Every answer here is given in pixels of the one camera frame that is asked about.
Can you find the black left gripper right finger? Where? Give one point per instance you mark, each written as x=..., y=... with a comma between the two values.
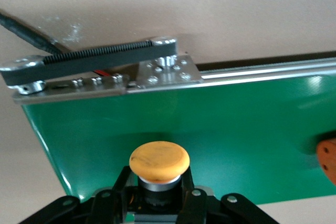
x=190, y=184

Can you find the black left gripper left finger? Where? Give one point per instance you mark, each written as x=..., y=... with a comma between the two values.
x=118, y=184

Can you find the yellow mushroom push button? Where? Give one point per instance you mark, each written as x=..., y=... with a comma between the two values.
x=158, y=161

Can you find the orange cylinder printed 4680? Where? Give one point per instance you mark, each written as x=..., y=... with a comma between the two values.
x=328, y=158

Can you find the green conveyor belt unit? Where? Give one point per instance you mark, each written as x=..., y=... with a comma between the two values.
x=236, y=129

